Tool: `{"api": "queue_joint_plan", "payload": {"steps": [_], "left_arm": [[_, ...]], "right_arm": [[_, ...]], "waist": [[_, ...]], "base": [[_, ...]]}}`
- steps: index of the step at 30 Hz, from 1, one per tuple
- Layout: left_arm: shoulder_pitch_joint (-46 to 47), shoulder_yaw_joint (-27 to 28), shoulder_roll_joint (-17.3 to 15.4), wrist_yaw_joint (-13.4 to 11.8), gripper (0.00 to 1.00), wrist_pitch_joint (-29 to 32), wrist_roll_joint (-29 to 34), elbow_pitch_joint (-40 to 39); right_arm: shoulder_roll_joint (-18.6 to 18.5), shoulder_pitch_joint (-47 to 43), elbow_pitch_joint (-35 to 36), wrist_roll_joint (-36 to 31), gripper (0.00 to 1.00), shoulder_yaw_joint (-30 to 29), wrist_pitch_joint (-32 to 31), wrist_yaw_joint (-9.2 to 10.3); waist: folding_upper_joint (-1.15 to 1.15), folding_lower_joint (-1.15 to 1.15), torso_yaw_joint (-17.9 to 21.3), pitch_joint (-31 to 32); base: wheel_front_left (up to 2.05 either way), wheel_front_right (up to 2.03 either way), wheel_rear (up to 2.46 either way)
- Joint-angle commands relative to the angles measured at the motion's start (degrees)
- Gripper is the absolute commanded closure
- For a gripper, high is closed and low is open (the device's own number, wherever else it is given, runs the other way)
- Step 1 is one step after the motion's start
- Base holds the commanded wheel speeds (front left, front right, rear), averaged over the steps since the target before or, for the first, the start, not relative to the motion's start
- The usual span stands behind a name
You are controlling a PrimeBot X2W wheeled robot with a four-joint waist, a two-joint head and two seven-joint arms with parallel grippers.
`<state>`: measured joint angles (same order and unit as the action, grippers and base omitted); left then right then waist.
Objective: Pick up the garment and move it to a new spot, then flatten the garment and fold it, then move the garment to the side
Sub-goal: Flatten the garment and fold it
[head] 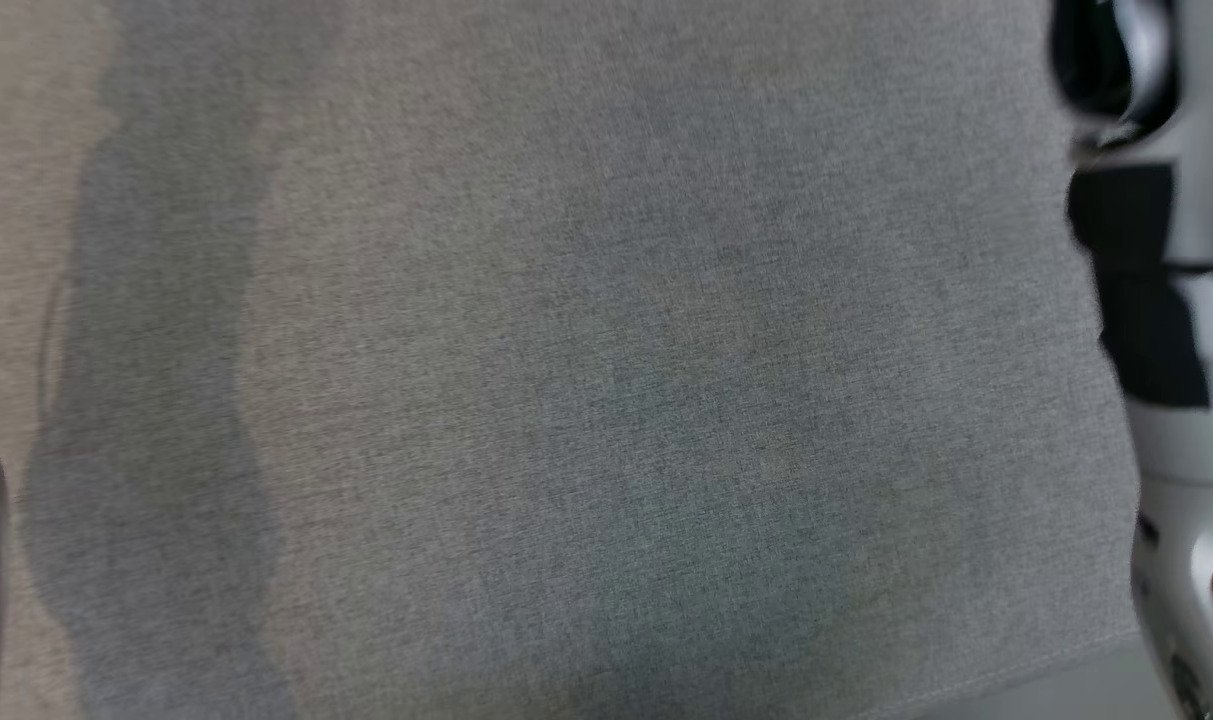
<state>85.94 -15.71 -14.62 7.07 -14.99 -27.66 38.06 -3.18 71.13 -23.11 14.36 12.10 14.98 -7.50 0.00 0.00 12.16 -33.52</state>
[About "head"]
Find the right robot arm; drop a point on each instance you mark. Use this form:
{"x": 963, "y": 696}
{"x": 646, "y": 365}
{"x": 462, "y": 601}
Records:
{"x": 1206, "y": 200}

